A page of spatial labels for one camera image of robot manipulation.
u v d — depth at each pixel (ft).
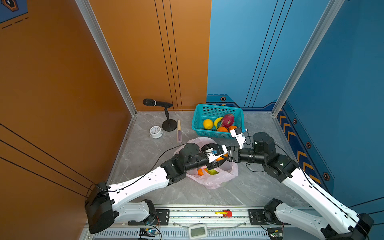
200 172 2.65
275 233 2.34
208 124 3.46
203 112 4.07
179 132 3.55
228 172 2.39
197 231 2.25
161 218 2.40
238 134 2.00
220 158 2.03
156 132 3.38
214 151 1.73
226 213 2.43
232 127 3.43
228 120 3.45
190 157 1.68
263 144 1.64
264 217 2.14
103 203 1.30
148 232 2.33
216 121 3.60
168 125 3.62
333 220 1.25
